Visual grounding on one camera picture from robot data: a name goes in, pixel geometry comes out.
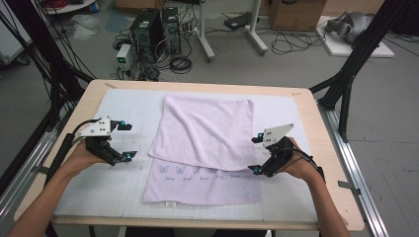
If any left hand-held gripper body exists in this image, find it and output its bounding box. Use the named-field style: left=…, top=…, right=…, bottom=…
left=77, top=116, right=127, bottom=167

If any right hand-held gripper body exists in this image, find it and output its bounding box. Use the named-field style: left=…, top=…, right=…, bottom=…
left=261, top=122, right=295, bottom=178

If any lilac printed towel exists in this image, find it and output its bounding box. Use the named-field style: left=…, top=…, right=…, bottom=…
left=142, top=94, right=264, bottom=208

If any person's right hand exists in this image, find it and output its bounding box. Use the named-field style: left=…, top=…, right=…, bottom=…
left=282, top=136, right=322, bottom=184

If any person's left hand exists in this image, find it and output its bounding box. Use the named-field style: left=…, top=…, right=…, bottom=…
left=61, top=141, right=109, bottom=178

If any white grid mat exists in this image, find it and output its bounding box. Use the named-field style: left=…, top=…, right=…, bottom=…
left=52, top=88, right=325, bottom=225

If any white box with green display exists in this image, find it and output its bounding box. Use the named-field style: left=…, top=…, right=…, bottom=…
left=116, top=43, right=134, bottom=71

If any large black computer tower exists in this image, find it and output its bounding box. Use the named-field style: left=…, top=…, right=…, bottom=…
left=129, top=8, right=166, bottom=63

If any white stand leg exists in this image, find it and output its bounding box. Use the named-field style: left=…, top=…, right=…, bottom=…
left=197, top=0, right=216, bottom=63
left=245, top=0, right=270, bottom=56

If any clear plastic bag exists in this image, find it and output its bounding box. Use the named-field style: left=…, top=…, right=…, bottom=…
left=70, top=14, right=102, bottom=40

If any slim black computer tower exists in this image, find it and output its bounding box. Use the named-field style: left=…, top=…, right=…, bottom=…
left=161, top=6, right=182, bottom=55

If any black flat device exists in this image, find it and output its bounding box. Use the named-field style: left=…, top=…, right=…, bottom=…
left=223, top=12, right=253, bottom=31

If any white floor board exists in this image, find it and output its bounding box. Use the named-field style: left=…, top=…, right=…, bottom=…
left=315, top=14, right=395, bottom=58

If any round white table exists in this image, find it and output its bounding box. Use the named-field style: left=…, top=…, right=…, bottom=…
left=42, top=0, right=97, bottom=15

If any white cabinet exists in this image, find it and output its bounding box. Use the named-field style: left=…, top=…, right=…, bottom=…
left=0, top=13, right=33, bottom=65

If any brown cardboard box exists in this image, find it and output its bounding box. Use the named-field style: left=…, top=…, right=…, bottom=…
left=268, top=0, right=327, bottom=33

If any grey backpack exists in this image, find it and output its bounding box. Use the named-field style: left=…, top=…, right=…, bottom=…
left=324, top=10, right=375, bottom=45

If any right hand-held gripper cable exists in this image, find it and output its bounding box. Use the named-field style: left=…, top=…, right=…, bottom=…
left=290, top=147, right=327, bottom=184

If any aluminium rail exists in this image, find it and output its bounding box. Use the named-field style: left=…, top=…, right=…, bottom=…
left=0, top=108, right=72, bottom=225
left=317, top=102, right=391, bottom=237

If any coiled black cable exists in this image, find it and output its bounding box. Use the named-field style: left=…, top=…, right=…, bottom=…
left=169, top=56, right=194, bottom=75

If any loose black floor cable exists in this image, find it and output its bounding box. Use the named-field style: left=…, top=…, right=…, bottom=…
left=270, top=31, right=327, bottom=55

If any black metal frame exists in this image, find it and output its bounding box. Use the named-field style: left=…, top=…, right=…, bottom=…
left=0, top=0, right=97, bottom=132
left=308, top=0, right=414, bottom=143

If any red cable bundle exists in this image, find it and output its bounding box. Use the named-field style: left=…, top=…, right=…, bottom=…
left=45, top=0, right=68, bottom=9

